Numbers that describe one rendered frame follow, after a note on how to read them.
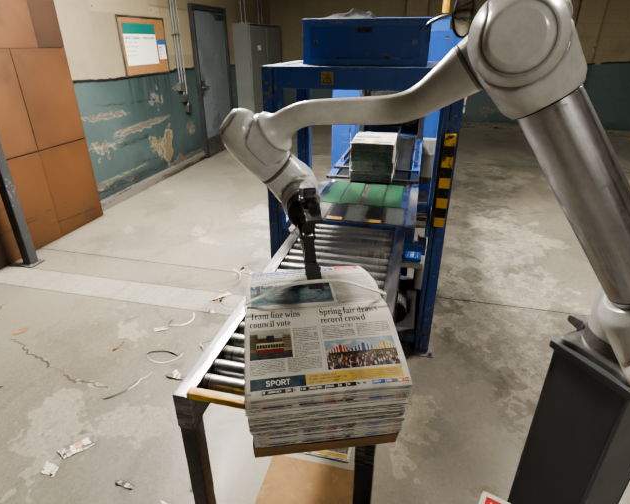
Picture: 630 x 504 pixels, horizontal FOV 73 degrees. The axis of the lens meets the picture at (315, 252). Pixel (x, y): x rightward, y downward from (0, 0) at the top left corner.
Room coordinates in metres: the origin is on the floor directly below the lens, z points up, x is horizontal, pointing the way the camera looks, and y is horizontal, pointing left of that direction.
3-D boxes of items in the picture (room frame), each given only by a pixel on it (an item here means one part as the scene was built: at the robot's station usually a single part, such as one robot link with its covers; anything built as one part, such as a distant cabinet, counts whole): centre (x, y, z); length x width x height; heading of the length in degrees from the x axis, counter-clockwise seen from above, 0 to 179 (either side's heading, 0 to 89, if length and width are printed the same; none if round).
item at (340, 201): (2.44, -0.28, 0.75); 0.70 x 0.65 x 0.10; 166
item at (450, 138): (1.99, -0.62, 1.05); 0.05 x 0.05 x 0.45; 76
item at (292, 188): (0.96, 0.03, 1.31); 0.09 x 0.06 x 0.09; 98
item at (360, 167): (3.00, -0.42, 0.93); 0.38 x 0.30 x 0.26; 166
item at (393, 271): (1.39, -0.29, 0.74); 1.34 x 0.05 x 0.12; 166
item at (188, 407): (1.51, 0.20, 0.74); 1.34 x 0.05 x 0.12; 166
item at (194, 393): (0.81, 0.13, 0.81); 0.43 x 0.03 x 0.02; 76
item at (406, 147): (3.54, -0.55, 0.75); 1.53 x 0.64 x 0.10; 166
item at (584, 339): (0.81, -0.70, 1.03); 0.22 x 0.18 x 0.06; 24
